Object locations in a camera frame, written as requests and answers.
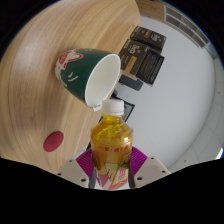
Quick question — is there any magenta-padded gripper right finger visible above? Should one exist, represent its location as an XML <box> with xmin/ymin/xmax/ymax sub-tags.
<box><xmin>128</xmin><ymin>146</ymin><xmax>172</xmax><ymax>189</ymax></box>

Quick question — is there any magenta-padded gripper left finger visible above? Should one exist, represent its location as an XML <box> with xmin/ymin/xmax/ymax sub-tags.
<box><xmin>55</xmin><ymin>148</ymin><xmax>98</xmax><ymax>189</ymax></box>

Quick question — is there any yellow tea drink bottle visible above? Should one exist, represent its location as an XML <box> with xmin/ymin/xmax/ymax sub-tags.
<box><xmin>89</xmin><ymin>98</ymin><xmax>135</xmax><ymax>191</ymax></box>

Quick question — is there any flat round red coaster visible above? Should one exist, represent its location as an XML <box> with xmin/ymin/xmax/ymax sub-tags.
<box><xmin>42</xmin><ymin>130</ymin><xmax>65</xmax><ymax>153</ymax></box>

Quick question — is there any rectangular ceiling light panel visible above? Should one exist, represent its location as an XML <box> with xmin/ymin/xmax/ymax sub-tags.
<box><xmin>215</xmin><ymin>147</ymin><xmax>224</xmax><ymax>160</ymax></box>

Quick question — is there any green and white mug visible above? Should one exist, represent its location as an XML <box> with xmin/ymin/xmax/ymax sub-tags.
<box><xmin>54</xmin><ymin>48</ymin><xmax>122</xmax><ymax>108</ymax></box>

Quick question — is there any black striped cardboard box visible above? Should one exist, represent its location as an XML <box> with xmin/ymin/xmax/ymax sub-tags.
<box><xmin>135</xmin><ymin>49</ymin><xmax>166</xmax><ymax>86</ymax></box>

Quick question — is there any brown labelled cardboard box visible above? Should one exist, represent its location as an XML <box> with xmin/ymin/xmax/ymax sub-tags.
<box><xmin>118</xmin><ymin>39</ymin><xmax>154</xmax><ymax>81</ymax></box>

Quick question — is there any slim dark cardboard box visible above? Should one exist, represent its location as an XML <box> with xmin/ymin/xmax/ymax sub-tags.
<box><xmin>129</xmin><ymin>25</ymin><xmax>167</xmax><ymax>52</ymax></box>

